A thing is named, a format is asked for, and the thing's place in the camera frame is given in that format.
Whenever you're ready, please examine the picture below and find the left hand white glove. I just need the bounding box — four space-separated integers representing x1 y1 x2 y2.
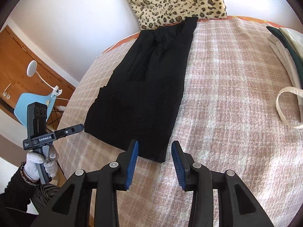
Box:
23 149 59 182

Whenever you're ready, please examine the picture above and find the leopard print cushion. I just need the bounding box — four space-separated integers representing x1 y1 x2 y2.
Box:
127 0 227 30

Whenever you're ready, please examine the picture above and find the orange floral bed sheet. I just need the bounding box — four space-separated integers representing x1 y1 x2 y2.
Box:
102 15 285 54

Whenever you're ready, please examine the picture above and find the left forearm black sleeve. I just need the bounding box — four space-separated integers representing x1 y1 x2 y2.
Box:
1 162 40 226

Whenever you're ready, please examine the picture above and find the wooden door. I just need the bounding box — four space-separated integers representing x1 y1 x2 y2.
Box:
1 26 76 119

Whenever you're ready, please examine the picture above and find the light blue chair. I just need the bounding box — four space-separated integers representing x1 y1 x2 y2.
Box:
14 93 55 127

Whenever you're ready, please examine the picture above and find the white clip-on desk lamp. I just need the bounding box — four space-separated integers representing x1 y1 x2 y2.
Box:
26 60 63 98

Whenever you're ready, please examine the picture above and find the black short-sleeved top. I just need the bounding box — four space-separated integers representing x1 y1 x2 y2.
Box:
84 17 197 163

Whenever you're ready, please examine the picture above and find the stack of folded clothes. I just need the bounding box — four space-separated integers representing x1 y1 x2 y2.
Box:
267 26 302 130

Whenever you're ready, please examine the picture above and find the pink plaid blanket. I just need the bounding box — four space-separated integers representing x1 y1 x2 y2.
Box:
54 17 302 226

